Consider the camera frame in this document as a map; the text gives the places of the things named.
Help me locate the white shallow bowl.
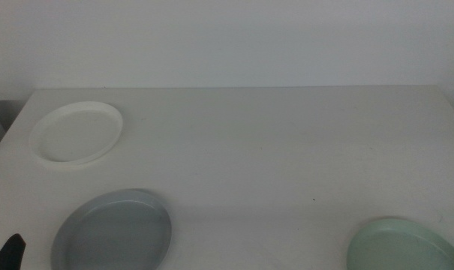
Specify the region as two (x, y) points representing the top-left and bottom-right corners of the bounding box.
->
(29, 100), (124, 167)

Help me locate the pale green shallow bowl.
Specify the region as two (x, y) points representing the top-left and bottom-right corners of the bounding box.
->
(346, 217), (454, 270)

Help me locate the grey shallow bowl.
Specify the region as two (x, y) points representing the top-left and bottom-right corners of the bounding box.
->
(50, 188), (173, 270)

